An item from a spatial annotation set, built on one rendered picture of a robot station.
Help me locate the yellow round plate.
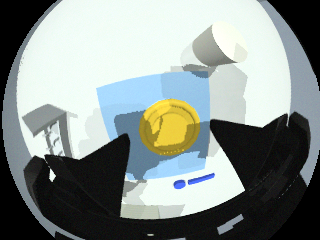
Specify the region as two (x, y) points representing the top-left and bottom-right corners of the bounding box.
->
(139, 99), (200, 156)

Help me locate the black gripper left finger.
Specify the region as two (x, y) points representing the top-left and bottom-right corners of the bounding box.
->
(44, 133), (131, 217)

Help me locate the blue spoon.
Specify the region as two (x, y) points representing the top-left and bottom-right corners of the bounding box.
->
(173, 172), (215, 189)

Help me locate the light blue square mat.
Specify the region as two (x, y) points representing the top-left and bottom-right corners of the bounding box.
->
(96, 71), (211, 180)

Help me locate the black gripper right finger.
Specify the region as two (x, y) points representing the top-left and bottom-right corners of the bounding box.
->
(209, 113), (288, 189)

